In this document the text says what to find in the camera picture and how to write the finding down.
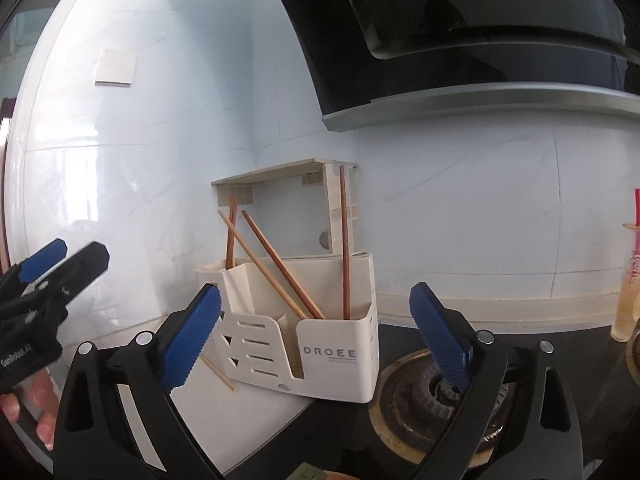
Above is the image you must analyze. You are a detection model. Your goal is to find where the reddish brown wooden chopstick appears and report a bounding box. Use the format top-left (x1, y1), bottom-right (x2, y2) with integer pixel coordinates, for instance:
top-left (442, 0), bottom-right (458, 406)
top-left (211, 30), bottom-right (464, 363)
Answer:
top-left (338, 165), bottom-right (352, 320)

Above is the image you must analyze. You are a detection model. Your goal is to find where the light bamboo chopstick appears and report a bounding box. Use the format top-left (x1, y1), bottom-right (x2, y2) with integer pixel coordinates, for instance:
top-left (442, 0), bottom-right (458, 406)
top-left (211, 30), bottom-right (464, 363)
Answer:
top-left (218, 210), bottom-right (310, 320)
top-left (200, 356), bottom-right (239, 392)

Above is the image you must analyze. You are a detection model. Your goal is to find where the person's left hand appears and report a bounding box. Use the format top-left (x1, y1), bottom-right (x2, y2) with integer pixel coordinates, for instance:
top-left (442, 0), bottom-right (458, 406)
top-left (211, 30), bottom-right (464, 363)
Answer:
top-left (1, 370), bottom-right (58, 451)

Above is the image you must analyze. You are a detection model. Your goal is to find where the left stove burner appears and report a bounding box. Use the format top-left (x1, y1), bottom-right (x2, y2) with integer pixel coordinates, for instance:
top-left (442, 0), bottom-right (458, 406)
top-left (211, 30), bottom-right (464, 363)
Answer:
top-left (368, 349), bottom-right (516, 468)

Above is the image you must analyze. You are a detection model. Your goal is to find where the white utensil holder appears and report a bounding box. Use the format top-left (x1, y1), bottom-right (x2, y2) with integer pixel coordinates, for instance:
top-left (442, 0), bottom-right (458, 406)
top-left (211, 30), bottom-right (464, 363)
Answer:
top-left (196, 252), bottom-right (380, 403)

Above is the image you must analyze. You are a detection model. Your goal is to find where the black glass gas stove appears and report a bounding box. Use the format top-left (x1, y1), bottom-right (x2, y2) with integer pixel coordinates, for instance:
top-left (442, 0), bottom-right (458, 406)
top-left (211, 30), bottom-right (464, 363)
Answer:
top-left (240, 318), bottom-right (640, 480)

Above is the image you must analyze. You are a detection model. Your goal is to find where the black range hood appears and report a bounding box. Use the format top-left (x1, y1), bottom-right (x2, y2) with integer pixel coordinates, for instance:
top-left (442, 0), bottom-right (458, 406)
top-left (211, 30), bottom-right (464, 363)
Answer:
top-left (280, 0), bottom-right (639, 131)

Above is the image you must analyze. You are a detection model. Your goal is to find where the wooden wall shelf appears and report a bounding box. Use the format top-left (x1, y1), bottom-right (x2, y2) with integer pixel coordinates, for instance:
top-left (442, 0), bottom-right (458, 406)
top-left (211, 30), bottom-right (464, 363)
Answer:
top-left (212, 158), bottom-right (358, 258)

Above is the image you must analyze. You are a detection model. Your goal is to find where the wall outlet plate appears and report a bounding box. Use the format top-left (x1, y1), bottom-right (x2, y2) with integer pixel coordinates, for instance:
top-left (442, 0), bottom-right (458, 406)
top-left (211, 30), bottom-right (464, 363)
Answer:
top-left (94, 49), bottom-right (137, 87)

